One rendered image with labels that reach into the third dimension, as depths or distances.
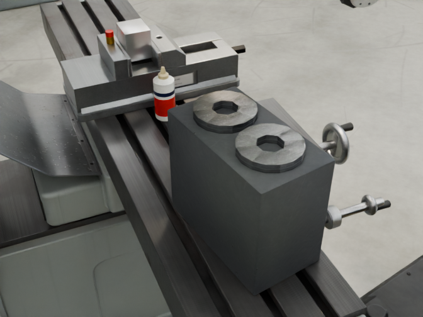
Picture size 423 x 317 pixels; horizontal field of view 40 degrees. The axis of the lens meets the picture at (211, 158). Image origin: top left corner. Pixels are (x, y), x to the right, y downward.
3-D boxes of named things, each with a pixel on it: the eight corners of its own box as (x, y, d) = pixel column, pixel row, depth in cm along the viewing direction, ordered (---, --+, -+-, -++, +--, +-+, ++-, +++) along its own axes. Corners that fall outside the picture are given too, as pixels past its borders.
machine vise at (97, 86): (213, 55, 134) (213, 11, 128) (241, 85, 123) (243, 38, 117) (62, 87, 123) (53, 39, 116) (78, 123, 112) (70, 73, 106)
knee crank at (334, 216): (381, 199, 162) (385, 183, 158) (394, 213, 158) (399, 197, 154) (313, 221, 155) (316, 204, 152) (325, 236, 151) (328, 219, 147)
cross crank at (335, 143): (334, 145, 167) (340, 111, 160) (358, 168, 158) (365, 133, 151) (286, 158, 162) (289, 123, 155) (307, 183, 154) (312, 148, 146)
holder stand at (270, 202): (232, 179, 99) (235, 77, 87) (320, 260, 84) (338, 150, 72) (171, 206, 94) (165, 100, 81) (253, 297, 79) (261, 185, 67)
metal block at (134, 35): (143, 44, 120) (140, 17, 117) (152, 57, 116) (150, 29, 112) (118, 50, 119) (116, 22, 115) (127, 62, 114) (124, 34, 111)
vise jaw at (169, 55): (165, 39, 125) (164, 22, 123) (186, 65, 116) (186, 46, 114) (138, 44, 123) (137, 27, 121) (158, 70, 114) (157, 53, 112)
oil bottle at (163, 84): (171, 109, 116) (169, 60, 110) (179, 119, 114) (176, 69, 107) (152, 113, 115) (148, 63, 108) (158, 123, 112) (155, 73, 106)
